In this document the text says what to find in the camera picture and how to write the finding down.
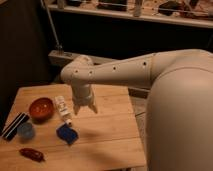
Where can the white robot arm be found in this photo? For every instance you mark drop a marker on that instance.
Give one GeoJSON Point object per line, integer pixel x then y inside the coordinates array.
{"type": "Point", "coordinates": [179, 111]}

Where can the red chili pepper toy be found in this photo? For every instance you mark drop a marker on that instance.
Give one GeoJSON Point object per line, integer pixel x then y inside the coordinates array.
{"type": "Point", "coordinates": [32, 154]}

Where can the black white striped block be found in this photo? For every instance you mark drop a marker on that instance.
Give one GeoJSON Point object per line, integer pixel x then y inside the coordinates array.
{"type": "Point", "coordinates": [11, 130]}

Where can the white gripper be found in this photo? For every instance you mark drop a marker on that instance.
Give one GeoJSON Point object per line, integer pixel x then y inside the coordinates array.
{"type": "Point", "coordinates": [83, 95]}

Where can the white wall shelf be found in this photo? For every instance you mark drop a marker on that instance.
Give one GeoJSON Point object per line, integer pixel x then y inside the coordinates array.
{"type": "Point", "coordinates": [194, 13]}

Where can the blue cloth object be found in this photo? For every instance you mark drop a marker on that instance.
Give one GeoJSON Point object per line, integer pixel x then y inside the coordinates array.
{"type": "Point", "coordinates": [67, 134]}

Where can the orange ceramic bowl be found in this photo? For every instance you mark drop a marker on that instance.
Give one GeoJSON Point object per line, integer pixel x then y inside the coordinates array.
{"type": "Point", "coordinates": [41, 109]}

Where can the small blue cup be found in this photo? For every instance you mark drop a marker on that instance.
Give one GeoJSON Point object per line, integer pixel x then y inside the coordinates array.
{"type": "Point", "coordinates": [26, 131]}

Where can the white baseboard rail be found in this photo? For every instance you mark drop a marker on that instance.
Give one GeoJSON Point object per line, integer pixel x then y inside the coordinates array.
{"type": "Point", "coordinates": [63, 58]}

